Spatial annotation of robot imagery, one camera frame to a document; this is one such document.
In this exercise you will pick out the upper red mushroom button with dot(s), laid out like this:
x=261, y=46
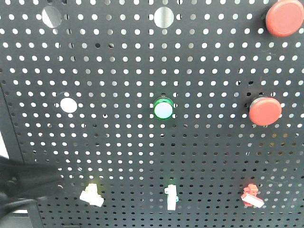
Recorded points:
x=284, y=18

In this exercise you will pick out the yellow toggle switch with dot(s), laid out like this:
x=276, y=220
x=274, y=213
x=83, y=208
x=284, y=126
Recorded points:
x=91, y=196

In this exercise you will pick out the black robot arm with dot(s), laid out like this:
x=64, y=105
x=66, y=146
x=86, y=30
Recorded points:
x=23, y=183

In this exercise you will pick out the green toggle switch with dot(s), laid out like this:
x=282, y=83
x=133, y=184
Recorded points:
x=172, y=197

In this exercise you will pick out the green illuminated push button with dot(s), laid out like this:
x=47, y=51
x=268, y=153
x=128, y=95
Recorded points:
x=163, y=108

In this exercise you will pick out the red toggle switch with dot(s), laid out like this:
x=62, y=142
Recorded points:
x=249, y=196

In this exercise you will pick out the red mushroom button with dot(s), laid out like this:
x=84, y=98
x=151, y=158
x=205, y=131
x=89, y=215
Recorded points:
x=284, y=18
x=264, y=111

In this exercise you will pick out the black perforated pegboard panel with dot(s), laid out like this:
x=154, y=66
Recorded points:
x=78, y=80

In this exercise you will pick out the lower red mushroom button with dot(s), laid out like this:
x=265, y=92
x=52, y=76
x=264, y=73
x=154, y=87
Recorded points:
x=264, y=111

